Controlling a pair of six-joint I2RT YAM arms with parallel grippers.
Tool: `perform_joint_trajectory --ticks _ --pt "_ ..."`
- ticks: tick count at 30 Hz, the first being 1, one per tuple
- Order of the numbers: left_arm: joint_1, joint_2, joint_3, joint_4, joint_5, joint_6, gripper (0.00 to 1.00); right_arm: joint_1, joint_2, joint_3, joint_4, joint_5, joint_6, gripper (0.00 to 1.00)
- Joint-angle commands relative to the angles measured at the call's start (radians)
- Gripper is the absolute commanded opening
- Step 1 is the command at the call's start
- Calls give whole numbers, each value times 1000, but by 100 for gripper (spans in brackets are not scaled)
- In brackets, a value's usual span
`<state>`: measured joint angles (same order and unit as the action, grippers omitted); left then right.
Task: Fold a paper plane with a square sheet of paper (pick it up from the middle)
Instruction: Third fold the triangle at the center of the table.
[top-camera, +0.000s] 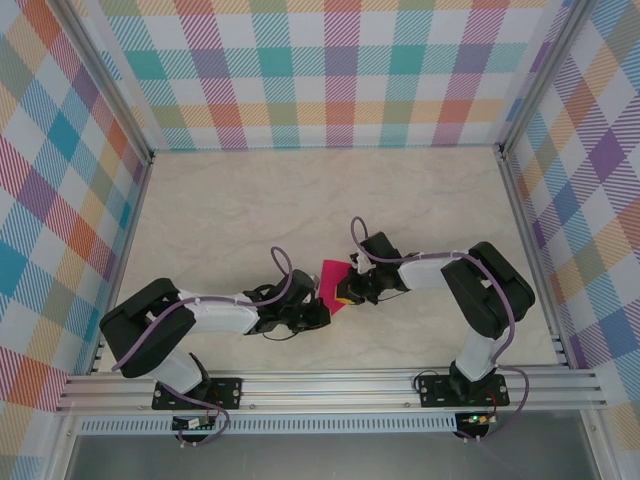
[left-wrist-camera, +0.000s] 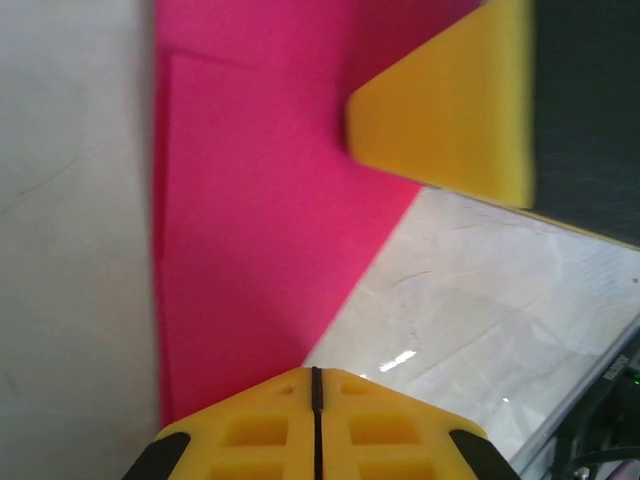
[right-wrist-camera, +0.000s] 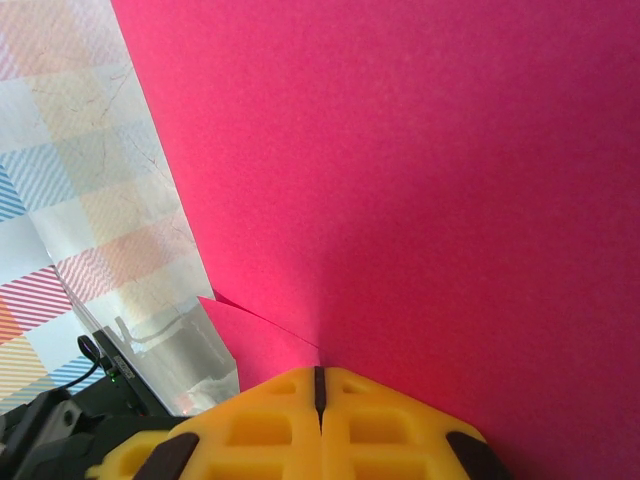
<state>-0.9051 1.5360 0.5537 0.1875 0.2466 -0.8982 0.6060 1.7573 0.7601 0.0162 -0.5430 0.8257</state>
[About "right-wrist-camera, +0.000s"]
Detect thin black wire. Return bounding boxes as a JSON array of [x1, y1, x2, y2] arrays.
[[76, 334, 114, 394]]

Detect pink paper sheet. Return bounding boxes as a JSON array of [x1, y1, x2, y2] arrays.
[[109, 0, 640, 480]]

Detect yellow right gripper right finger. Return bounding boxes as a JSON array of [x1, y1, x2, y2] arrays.
[[319, 367, 511, 480]]

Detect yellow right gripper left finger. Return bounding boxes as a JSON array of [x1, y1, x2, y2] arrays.
[[87, 367, 324, 480]]

